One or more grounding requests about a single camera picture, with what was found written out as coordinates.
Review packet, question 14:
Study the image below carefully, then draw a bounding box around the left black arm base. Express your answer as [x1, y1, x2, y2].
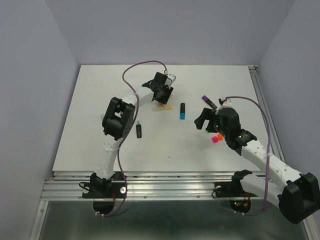
[78, 171, 127, 199]

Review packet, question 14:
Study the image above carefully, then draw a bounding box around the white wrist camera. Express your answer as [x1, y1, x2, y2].
[164, 70, 176, 86]
[218, 98, 234, 110]

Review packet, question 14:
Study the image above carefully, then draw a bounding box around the orange highlighter cap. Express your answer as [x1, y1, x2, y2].
[217, 134, 224, 141]

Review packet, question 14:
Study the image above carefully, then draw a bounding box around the green cap black highlighter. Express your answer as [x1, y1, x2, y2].
[136, 121, 142, 139]

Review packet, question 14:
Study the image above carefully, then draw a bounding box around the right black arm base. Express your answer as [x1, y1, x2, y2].
[211, 169, 252, 214]

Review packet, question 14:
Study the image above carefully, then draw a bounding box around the yellow clear highlighter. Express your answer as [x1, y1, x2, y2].
[152, 105, 173, 112]

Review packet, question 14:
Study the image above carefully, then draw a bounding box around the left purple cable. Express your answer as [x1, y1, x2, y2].
[94, 60, 169, 218]

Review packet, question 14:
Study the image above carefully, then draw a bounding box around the pink highlighter cap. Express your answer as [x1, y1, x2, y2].
[211, 136, 219, 143]

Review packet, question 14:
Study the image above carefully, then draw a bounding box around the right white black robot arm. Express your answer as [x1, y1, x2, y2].
[194, 107, 320, 224]

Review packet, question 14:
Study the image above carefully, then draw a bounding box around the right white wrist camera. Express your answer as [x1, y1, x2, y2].
[218, 98, 234, 110]

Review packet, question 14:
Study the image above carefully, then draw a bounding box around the blue cap black highlighter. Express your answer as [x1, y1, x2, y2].
[179, 102, 186, 120]

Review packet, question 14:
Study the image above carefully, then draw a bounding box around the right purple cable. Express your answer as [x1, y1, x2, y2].
[219, 96, 273, 217]

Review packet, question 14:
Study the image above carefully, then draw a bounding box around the purple cap black highlighter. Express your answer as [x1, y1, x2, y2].
[201, 95, 217, 110]

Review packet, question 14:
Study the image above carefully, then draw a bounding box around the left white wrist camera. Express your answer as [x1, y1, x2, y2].
[164, 70, 176, 86]

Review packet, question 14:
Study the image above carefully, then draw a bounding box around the aluminium front rail frame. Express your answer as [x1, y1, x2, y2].
[40, 171, 234, 201]

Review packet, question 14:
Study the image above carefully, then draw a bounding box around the aluminium right side rail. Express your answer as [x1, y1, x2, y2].
[248, 65, 286, 163]

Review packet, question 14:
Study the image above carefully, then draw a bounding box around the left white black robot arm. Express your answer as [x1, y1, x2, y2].
[90, 72, 176, 197]

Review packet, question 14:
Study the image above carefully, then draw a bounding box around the purple cable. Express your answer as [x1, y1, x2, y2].
[94, 60, 169, 218]
[219, 96, 273, 217]

